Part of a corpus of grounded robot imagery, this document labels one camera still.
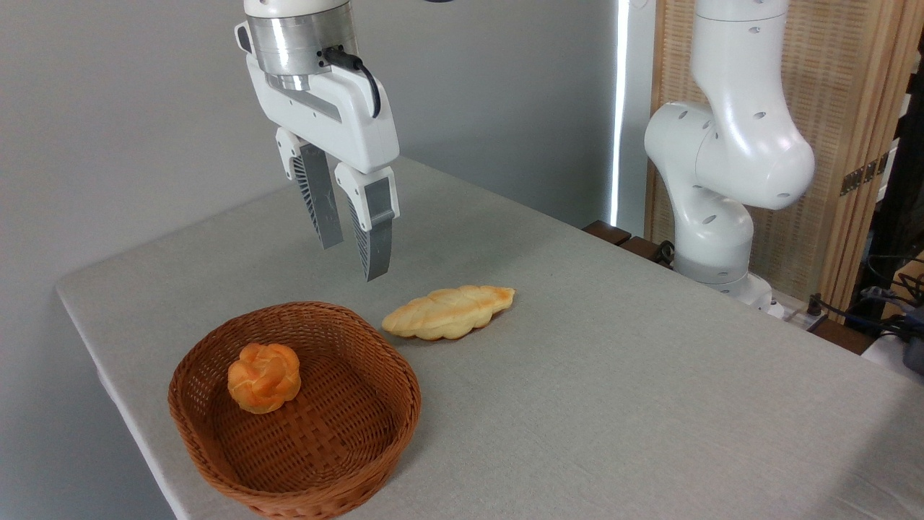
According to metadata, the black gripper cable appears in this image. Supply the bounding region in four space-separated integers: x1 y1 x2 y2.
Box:
323 46 382 119

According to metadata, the brown wicker basket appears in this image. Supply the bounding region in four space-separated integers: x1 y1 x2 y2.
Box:
167 301 422 520

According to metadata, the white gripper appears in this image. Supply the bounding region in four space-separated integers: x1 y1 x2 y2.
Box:
245 54 401 282

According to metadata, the grey tablecloth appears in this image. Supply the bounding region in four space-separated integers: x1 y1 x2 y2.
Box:
56 155 924 520

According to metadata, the blue grey device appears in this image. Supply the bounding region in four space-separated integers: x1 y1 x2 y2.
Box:
901 306 924 375

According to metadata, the long pale braided bread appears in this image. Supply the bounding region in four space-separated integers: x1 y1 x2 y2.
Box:
381 285 516 342

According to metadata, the black cable bundle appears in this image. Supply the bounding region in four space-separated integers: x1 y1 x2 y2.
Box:
807 253 924 342

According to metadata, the bamboo folding screen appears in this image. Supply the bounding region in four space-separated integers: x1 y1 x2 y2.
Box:
645 0 924 313

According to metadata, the round orange knotted bread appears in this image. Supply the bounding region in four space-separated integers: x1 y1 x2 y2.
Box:
227 343 302 415

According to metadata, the brass screen hinge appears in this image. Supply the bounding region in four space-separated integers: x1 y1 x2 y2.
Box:
840 152 890 197

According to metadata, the black metal stand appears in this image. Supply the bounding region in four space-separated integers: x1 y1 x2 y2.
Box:
852 32 924 326

